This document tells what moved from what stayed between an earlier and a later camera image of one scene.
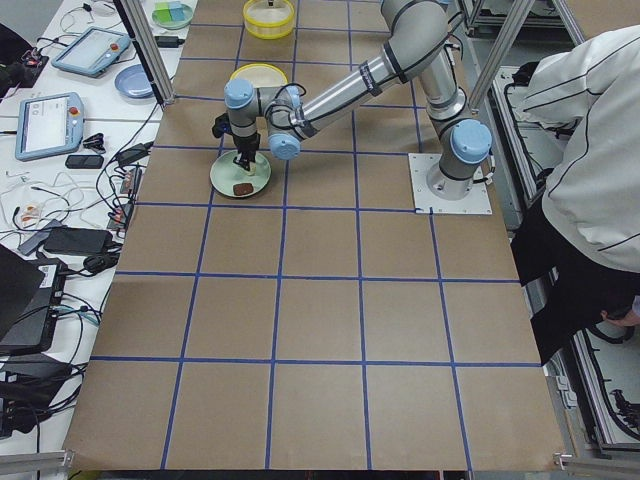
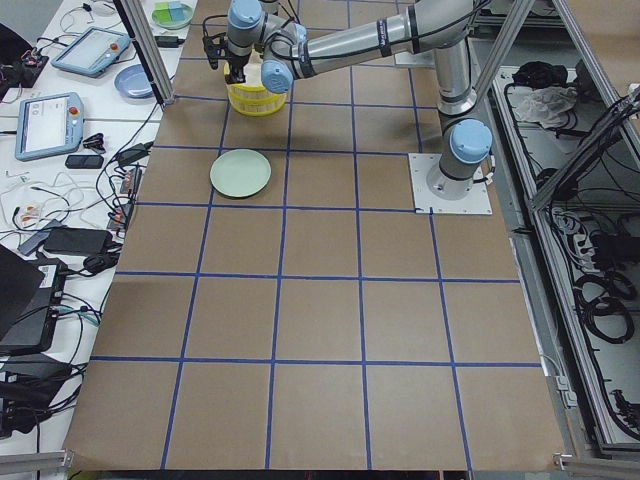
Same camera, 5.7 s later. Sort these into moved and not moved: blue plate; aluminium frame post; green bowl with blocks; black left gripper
Moved: black left gripper
Not moved: aluminium frame post; blue plate; green bowl with blocks
